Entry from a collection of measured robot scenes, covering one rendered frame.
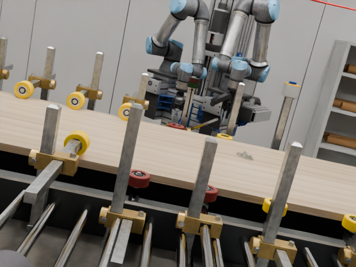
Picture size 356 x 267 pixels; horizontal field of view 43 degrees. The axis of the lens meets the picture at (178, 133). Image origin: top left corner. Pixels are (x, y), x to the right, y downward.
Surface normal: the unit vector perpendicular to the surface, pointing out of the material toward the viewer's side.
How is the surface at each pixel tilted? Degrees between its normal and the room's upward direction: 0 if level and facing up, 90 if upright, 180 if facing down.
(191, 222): 90
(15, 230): 0
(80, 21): 90
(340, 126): 90
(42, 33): 90
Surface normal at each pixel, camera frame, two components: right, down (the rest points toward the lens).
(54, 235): 0.22, -0.94
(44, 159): -0.01, 0.25
